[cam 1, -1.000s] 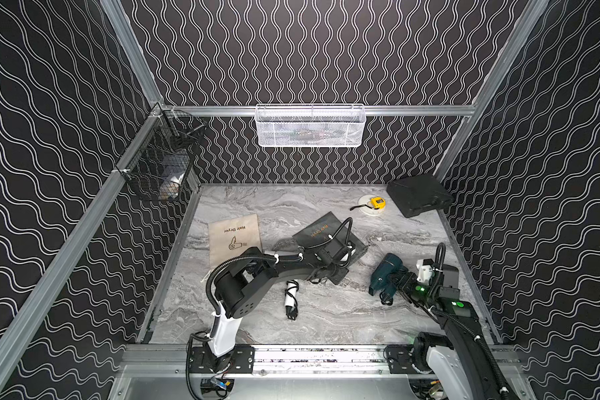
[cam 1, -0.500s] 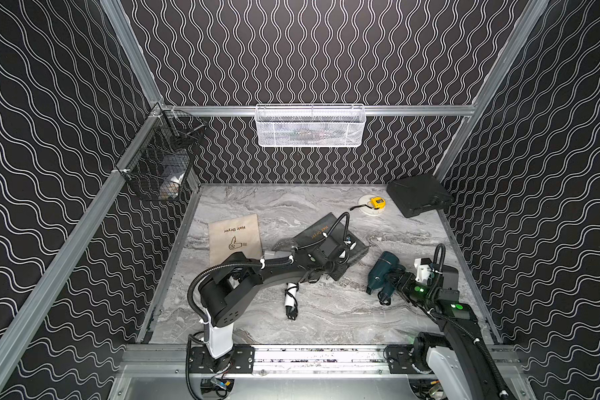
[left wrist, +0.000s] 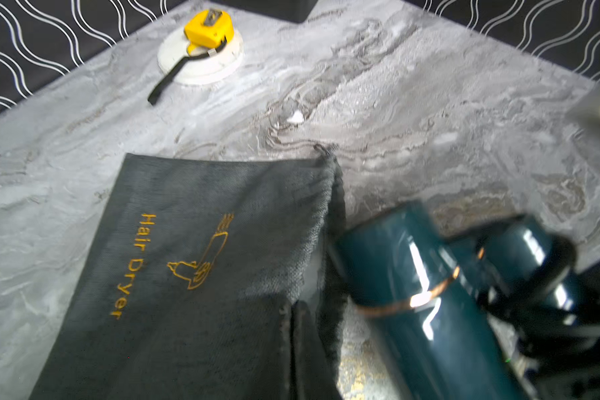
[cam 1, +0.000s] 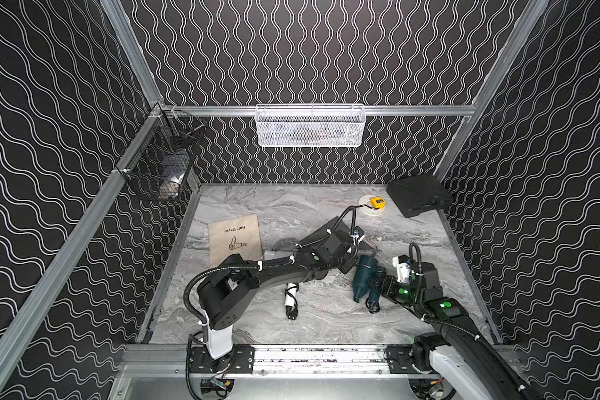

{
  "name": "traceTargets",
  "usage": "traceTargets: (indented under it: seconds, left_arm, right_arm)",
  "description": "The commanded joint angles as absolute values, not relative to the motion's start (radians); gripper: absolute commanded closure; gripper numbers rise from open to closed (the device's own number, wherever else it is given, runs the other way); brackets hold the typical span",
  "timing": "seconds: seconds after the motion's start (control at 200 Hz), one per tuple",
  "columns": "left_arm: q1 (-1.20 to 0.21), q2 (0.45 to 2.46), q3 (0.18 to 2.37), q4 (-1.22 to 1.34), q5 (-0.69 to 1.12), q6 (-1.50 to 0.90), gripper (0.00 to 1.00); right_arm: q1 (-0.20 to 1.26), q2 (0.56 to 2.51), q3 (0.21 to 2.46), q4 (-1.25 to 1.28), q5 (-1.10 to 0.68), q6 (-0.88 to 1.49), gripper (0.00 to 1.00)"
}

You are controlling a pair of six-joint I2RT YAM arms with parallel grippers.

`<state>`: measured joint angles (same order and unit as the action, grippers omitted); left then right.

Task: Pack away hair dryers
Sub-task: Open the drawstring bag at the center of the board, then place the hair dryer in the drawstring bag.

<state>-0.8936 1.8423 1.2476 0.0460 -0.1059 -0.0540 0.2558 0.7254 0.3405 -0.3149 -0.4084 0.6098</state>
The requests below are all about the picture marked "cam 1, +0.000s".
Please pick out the white mesh wall basket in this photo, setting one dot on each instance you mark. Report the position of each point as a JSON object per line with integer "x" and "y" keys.
{"x": 310, "y": 125}

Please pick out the dark green hair dryer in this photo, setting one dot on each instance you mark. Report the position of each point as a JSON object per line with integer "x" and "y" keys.
{"x": 368, "y": 280}

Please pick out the dark grey hair dryer bag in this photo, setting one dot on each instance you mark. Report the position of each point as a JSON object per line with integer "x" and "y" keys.
{"x": 338, "y": 230}

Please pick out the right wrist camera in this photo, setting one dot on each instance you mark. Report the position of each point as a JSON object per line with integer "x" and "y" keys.
{"x": 402, "y": 265}

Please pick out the item in black basket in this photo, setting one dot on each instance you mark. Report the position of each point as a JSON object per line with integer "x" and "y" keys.
{"x": 170, "y": 187}

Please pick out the black hard case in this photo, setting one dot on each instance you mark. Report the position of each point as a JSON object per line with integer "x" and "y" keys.
{"x": 419, "y": 194}

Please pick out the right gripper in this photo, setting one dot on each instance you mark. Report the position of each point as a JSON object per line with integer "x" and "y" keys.
{"x": 387, "y": 284}

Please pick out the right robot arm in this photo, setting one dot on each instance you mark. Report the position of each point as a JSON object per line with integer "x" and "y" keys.
{"x": 455, "y": 350}

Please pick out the yellow tape measure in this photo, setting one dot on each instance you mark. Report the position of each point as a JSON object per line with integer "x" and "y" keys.
{"x": 377, "y": 203}

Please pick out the white round coaster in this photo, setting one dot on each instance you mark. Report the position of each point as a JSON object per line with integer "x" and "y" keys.
{"x": 364, "y": 206}

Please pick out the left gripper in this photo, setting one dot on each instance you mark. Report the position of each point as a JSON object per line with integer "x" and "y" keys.
{"x": 348, "y": 248}

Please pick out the black wire wall basket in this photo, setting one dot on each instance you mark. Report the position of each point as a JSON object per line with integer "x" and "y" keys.
{"x": 170, "y": 142}

